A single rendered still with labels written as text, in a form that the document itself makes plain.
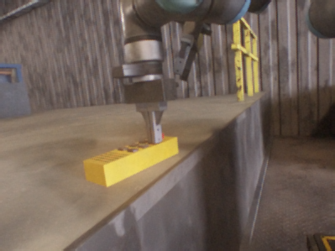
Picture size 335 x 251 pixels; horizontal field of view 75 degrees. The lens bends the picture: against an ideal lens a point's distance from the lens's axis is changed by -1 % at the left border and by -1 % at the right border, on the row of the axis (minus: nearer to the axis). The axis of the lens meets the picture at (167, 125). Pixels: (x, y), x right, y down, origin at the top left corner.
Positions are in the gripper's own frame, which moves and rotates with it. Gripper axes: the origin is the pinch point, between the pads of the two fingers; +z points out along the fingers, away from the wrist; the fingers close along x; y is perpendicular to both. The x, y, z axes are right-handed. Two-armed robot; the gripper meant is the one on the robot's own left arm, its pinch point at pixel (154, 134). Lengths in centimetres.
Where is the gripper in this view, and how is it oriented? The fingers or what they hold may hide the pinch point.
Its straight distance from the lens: 55.7
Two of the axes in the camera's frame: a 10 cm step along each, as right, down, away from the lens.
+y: 6.2, -1.9, 7.6
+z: 1.1, 9.8, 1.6
